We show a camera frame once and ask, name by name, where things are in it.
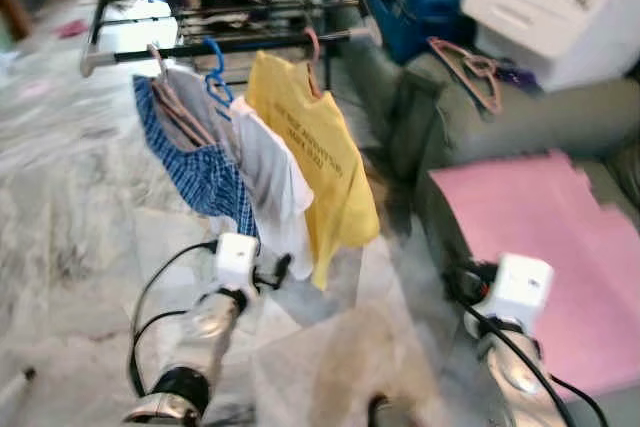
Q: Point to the yellow printed shirt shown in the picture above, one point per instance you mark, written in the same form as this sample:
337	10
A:
320	157

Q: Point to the pink plastic clothes hanger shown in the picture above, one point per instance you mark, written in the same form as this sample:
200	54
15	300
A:
313	47
170	97

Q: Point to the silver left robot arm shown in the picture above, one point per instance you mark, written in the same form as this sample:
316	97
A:
195	337

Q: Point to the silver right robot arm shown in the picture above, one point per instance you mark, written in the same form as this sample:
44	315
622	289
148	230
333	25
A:
520	377

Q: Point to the blue clothes hanger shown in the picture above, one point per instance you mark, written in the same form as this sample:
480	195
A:
215	77

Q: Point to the dusty pink clothes hanger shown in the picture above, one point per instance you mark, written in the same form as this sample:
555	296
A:
470	72

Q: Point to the white shirt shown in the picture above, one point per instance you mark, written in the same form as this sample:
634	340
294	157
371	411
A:
270	177

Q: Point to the pink mat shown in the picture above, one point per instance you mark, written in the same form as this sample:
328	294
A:
560	237

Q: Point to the blue plaid garment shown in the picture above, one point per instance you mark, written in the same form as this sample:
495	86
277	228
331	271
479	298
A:
200	162

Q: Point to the robot right leg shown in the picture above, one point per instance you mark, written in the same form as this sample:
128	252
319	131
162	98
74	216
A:
385	413

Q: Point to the dark green sofa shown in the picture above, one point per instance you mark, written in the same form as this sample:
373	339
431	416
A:
520	117

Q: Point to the black metal drying rack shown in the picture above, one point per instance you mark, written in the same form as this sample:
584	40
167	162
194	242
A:
230	47

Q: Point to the blue plastic container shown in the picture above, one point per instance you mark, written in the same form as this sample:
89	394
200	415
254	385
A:
420	12

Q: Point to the white printer box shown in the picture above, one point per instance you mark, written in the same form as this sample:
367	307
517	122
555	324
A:
560	12

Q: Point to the small pink cloth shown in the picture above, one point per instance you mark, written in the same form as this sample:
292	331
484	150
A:
72	27

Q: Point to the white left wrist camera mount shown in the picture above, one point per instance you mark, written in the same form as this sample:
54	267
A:
237	259

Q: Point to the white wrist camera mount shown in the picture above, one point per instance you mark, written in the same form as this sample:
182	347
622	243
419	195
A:
520	287
237	259

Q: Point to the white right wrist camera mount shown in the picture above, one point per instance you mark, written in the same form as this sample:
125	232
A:
520	287

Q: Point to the brown wooden post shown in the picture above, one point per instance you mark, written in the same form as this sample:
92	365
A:
12	7

